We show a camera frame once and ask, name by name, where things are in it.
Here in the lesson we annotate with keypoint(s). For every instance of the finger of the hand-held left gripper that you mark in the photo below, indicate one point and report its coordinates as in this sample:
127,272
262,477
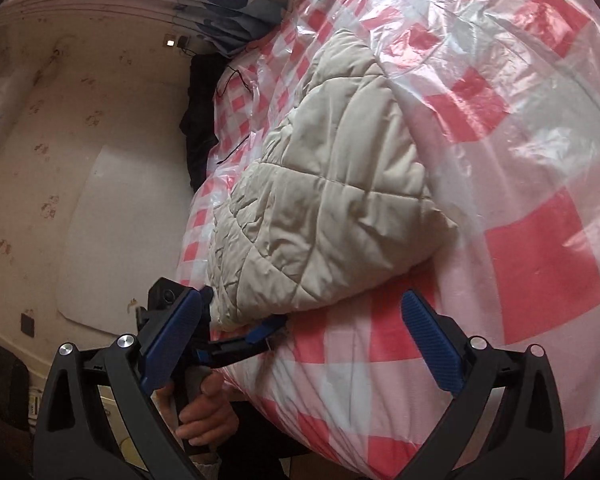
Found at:
265,332
207,302

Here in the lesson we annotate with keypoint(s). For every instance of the dark clothing pile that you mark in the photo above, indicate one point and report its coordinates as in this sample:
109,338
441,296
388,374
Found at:
200,120

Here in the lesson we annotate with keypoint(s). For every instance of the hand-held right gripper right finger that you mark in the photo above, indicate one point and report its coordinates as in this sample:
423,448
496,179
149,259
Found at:
430,337

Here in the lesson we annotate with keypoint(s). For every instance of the blue grey pillow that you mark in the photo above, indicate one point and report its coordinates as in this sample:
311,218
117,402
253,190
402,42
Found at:
235,10

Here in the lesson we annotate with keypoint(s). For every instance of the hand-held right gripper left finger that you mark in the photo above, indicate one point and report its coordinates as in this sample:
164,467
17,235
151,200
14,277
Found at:
172,332

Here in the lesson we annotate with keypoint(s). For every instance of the dark bag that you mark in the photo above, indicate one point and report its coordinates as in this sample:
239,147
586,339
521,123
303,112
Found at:
7,385

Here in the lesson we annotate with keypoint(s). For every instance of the black wall socket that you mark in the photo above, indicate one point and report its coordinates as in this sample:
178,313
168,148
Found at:
27,324

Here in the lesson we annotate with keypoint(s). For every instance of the wall charger plug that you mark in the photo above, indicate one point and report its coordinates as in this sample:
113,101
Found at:
177,42

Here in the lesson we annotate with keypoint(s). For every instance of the pink checkered plastic sheet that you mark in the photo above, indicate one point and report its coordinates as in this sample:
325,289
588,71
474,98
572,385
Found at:
505,210

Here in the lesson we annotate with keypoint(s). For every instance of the person's left hand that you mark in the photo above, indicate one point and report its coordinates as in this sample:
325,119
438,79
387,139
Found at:
207,412

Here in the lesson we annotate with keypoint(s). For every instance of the beige quilted blanket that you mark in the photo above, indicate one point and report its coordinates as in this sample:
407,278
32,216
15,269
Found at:
325,195

